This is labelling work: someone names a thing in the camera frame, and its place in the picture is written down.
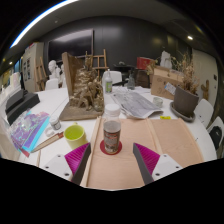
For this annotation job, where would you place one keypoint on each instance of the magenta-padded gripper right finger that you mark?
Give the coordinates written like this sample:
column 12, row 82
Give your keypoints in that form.
column 146, row 160

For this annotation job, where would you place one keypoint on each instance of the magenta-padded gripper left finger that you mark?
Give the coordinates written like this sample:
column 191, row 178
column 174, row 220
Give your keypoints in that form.
column 77, row 160

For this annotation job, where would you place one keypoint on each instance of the clear bottle with white cap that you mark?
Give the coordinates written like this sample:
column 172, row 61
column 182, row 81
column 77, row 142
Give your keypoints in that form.
column 112, row 133

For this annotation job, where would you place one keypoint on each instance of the yellow-green cup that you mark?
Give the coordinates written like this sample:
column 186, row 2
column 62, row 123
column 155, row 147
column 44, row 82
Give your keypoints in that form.
column 74, row 138

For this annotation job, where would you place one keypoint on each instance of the flat round red coaster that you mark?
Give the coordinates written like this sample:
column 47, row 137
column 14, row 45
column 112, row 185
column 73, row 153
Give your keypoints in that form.
column 102, row 148

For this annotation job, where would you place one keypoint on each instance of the wooden flat paintbrush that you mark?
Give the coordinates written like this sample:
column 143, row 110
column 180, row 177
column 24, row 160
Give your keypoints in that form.
column 48, row 141

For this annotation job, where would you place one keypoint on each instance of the white tape roll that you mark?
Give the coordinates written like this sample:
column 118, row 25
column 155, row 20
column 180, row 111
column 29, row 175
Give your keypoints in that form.
column 50, row 132

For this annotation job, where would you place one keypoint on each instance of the thin wooden stick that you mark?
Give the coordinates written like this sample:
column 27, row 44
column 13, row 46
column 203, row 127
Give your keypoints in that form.
column 38, row 158

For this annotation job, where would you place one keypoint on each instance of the small grey paint jar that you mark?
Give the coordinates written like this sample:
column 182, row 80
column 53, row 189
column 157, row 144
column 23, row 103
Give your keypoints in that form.
column 55, row 124

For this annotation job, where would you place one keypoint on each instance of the small yellow tag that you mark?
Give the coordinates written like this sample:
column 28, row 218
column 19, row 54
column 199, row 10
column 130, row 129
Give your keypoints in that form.
column 165, row 117

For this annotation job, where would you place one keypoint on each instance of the colourful print sheet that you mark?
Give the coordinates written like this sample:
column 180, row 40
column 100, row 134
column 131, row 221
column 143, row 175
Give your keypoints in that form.
column 31, row 130

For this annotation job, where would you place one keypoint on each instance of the newspaper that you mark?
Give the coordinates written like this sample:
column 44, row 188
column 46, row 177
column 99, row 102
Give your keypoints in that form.
column 133, row 103

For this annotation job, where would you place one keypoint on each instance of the small white cup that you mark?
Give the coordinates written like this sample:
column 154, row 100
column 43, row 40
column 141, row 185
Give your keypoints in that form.
column 158, row 102

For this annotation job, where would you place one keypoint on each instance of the brown relief sculpture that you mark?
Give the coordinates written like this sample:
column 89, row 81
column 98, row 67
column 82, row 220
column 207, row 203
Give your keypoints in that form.
column 86, row 93

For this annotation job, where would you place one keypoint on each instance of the dark pot with dried plant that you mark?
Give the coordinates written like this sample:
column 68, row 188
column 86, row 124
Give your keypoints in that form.
column 185, row 101

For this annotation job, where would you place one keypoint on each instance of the black backpack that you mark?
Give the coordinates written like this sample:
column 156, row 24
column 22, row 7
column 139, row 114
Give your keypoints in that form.
column 216, row 137

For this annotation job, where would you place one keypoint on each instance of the cardboard box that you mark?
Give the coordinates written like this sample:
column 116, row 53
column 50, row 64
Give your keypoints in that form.
column 160, row 83

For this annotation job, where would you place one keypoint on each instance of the grey glass jar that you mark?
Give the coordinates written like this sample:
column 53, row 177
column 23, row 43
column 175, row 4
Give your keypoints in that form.
column 131, row 83

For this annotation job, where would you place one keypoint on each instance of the black box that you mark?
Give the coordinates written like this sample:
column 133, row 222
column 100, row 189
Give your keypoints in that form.
column 23, row 103

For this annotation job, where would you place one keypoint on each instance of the clear spray bottle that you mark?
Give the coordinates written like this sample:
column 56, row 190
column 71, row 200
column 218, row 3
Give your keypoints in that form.
column 108, row 85

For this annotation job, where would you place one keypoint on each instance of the white plaster bust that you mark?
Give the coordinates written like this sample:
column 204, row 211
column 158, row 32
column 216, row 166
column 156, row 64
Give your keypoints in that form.
column 62, row 75
column 53, row 68

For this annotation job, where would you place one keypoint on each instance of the wooden figure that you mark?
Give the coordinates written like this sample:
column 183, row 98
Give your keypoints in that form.
column 205, row 90

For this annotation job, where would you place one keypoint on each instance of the wooden easel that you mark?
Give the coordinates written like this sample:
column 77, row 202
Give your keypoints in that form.
column 104, row 61
column 40, row 71

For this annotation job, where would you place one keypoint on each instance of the red box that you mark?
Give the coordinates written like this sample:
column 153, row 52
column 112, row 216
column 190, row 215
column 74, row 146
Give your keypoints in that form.
column 144, row 63

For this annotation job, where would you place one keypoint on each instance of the white paper bag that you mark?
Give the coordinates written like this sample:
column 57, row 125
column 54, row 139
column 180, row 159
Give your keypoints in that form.
column 166, row 60

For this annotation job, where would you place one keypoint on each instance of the white cabinet with pictures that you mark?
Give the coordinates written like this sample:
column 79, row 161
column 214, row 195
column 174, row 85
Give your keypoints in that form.
column 30, row 63

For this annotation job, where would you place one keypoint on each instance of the ceiling light strip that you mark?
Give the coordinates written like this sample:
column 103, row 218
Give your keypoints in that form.
column 36, row 20

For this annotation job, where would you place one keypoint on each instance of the black wall screen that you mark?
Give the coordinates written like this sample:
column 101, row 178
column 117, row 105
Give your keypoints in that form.
column 70, row 45

